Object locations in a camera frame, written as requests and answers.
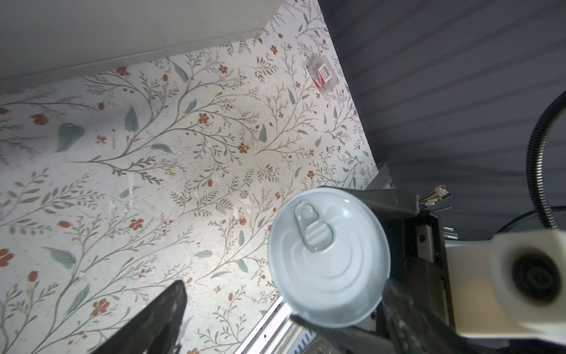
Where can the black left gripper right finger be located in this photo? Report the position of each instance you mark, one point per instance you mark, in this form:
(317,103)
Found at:
(414,329)

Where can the pink can white lid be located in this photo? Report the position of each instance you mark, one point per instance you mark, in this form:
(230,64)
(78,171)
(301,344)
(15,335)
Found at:
(329,256)

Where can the grey metal cabinet box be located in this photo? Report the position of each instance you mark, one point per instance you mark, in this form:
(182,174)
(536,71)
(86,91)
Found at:
(48,41)

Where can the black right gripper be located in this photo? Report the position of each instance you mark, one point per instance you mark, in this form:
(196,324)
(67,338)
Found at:
(418,262)

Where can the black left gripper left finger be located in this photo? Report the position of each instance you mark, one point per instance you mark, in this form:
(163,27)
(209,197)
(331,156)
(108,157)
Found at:
(155,329)

